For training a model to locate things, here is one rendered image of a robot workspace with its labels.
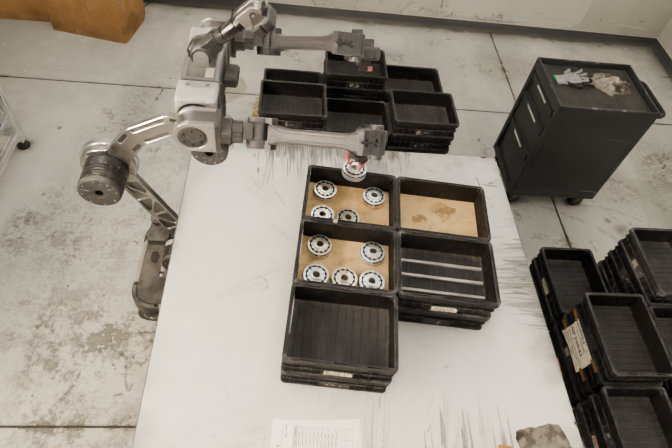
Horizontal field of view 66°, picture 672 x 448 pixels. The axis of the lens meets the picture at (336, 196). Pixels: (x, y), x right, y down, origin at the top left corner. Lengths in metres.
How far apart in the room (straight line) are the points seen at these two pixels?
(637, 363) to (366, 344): 1.36
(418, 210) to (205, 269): 0.97
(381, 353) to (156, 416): 0.82
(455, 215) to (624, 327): 1.01
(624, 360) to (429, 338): 1.00
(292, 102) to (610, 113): 1.83
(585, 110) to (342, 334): 1.93
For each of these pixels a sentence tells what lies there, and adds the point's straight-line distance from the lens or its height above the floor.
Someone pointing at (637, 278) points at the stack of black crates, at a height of 0.48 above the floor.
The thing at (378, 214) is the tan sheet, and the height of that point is 0.83.
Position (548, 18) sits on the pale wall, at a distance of 5.46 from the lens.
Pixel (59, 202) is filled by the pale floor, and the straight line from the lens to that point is 3.54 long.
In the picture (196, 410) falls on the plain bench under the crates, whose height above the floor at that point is 0.70.
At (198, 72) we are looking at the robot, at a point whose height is 1.53.
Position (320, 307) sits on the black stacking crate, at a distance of 2.03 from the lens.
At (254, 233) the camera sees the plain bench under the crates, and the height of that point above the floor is 0.70.
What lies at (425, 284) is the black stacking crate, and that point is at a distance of 2.16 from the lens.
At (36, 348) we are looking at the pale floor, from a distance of 3.06.
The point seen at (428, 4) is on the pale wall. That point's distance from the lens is 5.05.
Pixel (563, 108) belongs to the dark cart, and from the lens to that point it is 3.15.
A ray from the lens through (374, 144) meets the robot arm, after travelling 1.59.
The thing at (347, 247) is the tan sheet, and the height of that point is 0.83.
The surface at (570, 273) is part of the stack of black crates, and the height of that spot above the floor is 0.27.
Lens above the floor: 2.63
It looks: 50 degrees down
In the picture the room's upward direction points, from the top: 11 degrees clockwise
